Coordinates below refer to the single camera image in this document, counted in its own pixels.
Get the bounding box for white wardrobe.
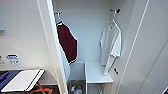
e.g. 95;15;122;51
51;0;129;94

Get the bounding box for brown storage box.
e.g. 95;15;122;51
68;79;86;94

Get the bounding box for wall sign blue print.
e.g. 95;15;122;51
5;54;21;67

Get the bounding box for white clothes hanger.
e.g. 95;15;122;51
107;11;122;32
55;12;64;26

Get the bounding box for white bottle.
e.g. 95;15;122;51
73;85;83;94

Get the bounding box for wall sign grey print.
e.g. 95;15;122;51
0;55;5;66

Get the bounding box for small black door latch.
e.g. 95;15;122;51
113;67;119;75

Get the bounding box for maroon jacket white sleeves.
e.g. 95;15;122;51
55;20;79;66

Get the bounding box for blue cloth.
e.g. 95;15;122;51
0;70;18;90

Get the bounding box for white t-shirt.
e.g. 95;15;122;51
98;21;123;76

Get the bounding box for black wall hook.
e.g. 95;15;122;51
53;11;63;16
109;8;121;14

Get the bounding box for white inner shelf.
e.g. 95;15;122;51
84;60;114;94

